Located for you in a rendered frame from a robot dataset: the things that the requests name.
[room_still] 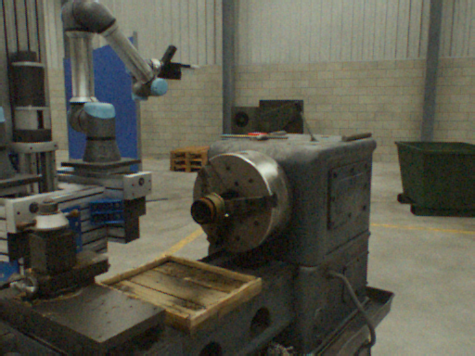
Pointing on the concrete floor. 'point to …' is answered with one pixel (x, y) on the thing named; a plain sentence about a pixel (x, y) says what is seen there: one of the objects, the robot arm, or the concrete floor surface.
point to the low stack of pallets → (188, 158)
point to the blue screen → (115, 72)
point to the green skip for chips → (437, 177)
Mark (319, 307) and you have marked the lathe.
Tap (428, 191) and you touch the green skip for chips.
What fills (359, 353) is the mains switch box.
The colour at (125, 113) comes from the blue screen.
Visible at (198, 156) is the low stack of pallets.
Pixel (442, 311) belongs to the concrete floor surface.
